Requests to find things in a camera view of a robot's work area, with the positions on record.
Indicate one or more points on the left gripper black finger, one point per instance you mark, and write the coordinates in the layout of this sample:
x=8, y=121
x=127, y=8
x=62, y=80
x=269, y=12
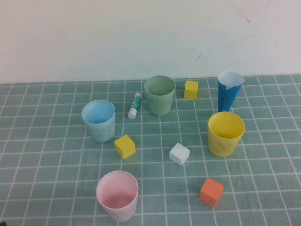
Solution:
x=2, y=223

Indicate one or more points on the pink plastic cup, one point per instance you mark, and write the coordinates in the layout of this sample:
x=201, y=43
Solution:
x=117, y=212

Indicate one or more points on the pale green plastic cup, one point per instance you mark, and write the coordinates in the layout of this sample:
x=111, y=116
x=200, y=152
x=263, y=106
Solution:
x=161, y=103

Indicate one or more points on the yellow plastic cup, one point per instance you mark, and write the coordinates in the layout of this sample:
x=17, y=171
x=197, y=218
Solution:
x=223, y=146

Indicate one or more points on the light blue marbled cup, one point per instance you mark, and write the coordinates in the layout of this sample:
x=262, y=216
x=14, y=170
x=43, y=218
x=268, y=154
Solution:
x=101, y=131

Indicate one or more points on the yellow foam cube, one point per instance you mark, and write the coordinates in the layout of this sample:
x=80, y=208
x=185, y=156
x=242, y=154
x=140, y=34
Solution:
x=190, y=90
x=125, y=147

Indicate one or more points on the green white-checked tablecloth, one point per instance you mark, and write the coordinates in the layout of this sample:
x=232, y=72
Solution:
x=152, y=193

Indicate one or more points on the green white glue stick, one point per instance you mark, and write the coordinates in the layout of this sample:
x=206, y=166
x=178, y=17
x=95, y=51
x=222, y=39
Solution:
x=135, y=103

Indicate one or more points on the white foam cube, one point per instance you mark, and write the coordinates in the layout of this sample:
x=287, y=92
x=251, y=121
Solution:
x=179, y=154

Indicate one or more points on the orange foam cube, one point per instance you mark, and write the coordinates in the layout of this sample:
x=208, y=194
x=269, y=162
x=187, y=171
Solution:
x=210, y=193

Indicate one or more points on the blue paper cone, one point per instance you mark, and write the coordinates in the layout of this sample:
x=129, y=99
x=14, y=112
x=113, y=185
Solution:
x=227, y=99

